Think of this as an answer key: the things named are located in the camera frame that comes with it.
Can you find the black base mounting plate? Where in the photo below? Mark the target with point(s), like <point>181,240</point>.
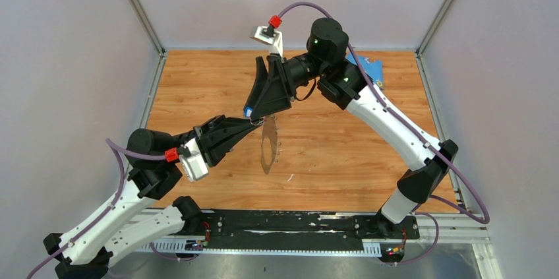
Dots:
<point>281,230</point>

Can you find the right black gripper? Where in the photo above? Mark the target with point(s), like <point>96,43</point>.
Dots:
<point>273,95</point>

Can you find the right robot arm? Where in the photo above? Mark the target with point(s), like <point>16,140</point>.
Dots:
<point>342,83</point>

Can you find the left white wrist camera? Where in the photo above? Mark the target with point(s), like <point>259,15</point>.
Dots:
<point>192,160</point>

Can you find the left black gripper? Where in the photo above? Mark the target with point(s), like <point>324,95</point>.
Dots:
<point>219,136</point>

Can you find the key with blue tag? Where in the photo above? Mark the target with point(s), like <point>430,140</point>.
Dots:
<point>247,112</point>

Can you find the folded blue cloth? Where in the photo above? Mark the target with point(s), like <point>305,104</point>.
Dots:
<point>374,69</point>

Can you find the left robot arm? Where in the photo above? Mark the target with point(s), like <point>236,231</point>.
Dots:
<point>150,166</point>

